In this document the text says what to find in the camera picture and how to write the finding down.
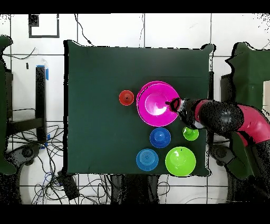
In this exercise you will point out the green plastic cup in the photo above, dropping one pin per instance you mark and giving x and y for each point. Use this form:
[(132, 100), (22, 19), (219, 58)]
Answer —
[(191, 135)]

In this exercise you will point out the black metal stand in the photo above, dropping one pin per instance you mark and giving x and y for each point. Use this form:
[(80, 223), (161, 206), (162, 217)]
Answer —
[(40, 101)]

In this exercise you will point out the black power adapter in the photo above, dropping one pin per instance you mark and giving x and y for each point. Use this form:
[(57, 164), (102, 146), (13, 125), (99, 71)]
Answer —
[(69, 187)]

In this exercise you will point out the dark blue plastic bowl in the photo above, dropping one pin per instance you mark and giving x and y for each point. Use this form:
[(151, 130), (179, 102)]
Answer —
[(160, 137)]

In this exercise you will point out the pink plastic bowl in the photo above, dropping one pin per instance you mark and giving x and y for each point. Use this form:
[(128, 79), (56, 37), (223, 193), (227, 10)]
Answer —
[(145, 84), (156, 105)]

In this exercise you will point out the red plastic cup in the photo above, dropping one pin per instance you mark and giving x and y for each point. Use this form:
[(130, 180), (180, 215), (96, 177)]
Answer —
[(126, 97)]

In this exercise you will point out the black square frame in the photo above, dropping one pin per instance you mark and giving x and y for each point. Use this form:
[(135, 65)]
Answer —
[(44, 36)]

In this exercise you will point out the light blue plastic bowl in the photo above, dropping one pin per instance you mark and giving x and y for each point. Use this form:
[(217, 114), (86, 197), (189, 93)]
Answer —
[(147, 160)]

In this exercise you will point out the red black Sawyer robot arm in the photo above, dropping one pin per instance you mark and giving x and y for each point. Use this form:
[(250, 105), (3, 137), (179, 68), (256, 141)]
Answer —
[(221, 118)]

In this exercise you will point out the white box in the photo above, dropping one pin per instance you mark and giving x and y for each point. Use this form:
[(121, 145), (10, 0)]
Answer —
[(266, 95)]

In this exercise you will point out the green plastic bowl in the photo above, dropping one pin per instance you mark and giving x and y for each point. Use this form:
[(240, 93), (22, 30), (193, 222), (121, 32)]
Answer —
[(180, 161)]

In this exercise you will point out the dark green tablecloth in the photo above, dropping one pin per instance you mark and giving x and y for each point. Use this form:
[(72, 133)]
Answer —
[(105, 84)]

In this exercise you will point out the green clothed side table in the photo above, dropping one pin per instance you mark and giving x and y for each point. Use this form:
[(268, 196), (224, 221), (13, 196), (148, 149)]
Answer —
[(249, 69), (3, 105)]

